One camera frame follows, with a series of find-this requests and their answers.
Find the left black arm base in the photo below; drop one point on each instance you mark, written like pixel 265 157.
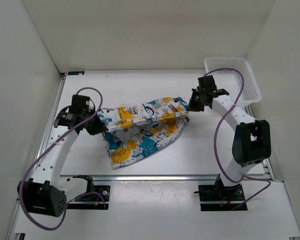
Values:
pixel 83 193

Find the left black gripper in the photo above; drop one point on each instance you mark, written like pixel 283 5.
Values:
pixel 99 127

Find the black corner bracket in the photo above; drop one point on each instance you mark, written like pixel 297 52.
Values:
pixel 76 73

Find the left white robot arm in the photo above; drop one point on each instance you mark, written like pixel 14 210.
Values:
pixel 41 191

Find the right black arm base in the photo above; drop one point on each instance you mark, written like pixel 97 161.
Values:
pixel 219 198

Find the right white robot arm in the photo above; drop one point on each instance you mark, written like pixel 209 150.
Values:
pixel 252 139

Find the white plastic basket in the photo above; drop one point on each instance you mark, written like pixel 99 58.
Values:
pixel 227 72

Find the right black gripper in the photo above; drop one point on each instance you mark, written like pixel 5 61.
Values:
pixel 192 106

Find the colourful printed shorts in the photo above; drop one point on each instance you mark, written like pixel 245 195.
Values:
pixel 135 132

